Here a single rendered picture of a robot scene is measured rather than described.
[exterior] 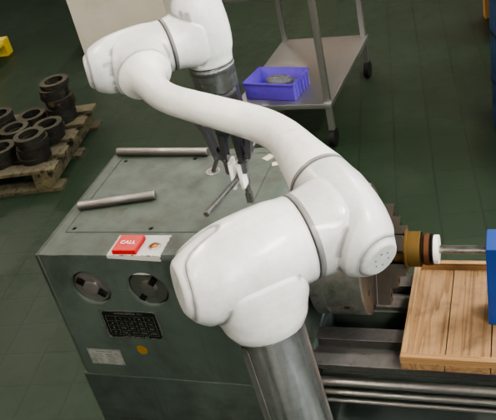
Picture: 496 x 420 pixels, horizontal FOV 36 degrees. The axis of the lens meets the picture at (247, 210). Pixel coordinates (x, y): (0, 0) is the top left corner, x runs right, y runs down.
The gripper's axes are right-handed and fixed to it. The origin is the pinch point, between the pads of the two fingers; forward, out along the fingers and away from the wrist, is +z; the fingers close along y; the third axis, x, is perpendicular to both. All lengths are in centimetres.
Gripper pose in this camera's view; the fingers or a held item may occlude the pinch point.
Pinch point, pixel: (237, 172)
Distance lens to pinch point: 165.7
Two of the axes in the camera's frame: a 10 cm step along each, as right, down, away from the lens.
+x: 2.7, -5.7, 7.8
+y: 9.4, -0.1, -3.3
